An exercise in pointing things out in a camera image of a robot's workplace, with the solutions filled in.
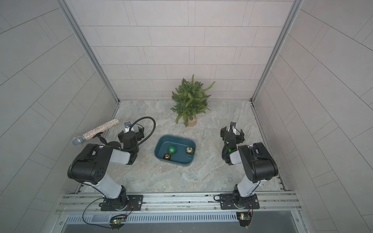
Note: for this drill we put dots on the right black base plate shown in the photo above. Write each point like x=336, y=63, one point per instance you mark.
x=233, y=201

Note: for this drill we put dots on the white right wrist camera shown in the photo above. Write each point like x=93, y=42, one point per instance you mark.
x=232, y=128

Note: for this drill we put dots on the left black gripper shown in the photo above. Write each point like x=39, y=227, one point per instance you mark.
x=129, y=137

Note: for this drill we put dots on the teal plastic bin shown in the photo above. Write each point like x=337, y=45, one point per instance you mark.
x=179, y=158

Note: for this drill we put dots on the aluminium rail frame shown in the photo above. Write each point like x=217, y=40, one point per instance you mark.
x=171, y=207

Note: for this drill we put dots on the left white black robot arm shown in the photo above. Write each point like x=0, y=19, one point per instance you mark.
x=91, y=164

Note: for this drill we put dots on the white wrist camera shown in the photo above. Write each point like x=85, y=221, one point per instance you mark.
x=127, y=126
x=232, y=128

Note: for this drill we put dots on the right green circuit board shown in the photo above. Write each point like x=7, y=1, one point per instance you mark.
x=244, y=218

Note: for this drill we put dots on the small green christmas tree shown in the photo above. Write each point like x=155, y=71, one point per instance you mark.
x=190, y=99

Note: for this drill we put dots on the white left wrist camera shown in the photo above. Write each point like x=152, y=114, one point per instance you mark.
x=127, y=126

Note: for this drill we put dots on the left green circuit board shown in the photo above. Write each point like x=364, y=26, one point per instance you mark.
x=118, y=221

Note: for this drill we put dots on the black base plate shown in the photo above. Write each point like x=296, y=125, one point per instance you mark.
x=129, y=203
x=233, y=201

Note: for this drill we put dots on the green glitter ball ornament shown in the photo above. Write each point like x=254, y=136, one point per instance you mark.
x=172, y=149

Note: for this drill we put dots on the copper ball ornament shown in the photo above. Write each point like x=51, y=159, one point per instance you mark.
x=168, y=157

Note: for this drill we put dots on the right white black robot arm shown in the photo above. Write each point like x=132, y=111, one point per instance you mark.
x=258, y=164

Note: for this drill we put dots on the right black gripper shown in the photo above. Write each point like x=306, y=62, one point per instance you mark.
x=231, y=137

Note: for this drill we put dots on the glitter silver microphone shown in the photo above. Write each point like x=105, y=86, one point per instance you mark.
x=79, y=140

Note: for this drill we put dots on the green circuit board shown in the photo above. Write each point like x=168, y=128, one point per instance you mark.
x=244, y=218
x=118, y=221

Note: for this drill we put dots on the shiny gold ball ornament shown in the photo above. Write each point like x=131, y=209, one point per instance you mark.
x=189, y=150

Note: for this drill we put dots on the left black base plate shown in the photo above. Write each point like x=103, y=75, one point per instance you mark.
x=129, y=203

